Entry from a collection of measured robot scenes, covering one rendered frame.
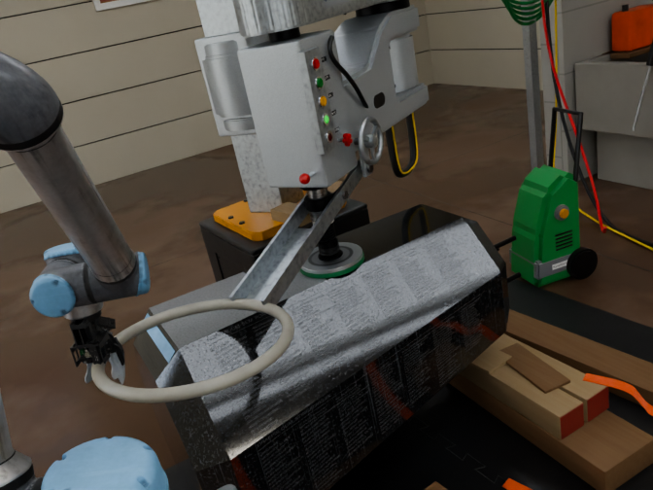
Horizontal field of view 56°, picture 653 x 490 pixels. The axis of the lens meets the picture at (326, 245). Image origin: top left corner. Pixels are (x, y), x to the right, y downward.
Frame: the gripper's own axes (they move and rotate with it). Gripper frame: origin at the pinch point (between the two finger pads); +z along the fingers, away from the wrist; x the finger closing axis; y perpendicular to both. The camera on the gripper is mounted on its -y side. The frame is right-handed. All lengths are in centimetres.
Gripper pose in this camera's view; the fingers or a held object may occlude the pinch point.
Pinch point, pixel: (111, 379)
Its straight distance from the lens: 165.4
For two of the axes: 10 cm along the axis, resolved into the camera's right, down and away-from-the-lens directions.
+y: -0.1, 3.5, -9.3
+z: 1.5, 9.2, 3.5
